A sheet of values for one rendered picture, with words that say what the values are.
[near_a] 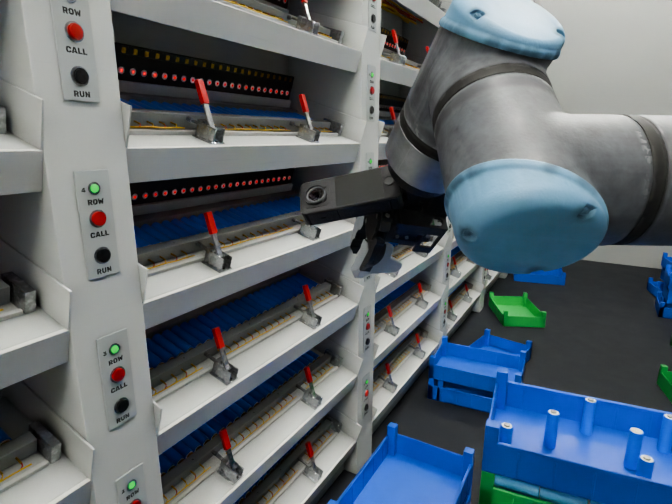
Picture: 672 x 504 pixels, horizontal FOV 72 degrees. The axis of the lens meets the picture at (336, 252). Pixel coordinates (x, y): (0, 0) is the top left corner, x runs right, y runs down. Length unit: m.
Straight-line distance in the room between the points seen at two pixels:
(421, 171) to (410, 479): 0.83
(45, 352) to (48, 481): 0.17
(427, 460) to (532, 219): 0.95
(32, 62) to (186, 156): 0.21
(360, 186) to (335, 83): 0.64
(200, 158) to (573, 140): 0.50
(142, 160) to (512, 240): 0.46
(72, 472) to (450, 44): 0.62
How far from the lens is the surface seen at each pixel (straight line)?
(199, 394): 0.79
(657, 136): 0.35
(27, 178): 0.56
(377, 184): 0.50
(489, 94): 0.34
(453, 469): 1.18
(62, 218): 0.57
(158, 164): 0.65
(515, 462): 0.80
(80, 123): 0.58
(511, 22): 0.38
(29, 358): 0.59
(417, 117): 0.42
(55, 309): 0.60
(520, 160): 0.29
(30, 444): 0.70
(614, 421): 0.98
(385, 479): 1.14
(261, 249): 0.85
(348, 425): 1.32
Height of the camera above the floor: 0.90
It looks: 14 degrees down
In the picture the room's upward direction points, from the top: straight up
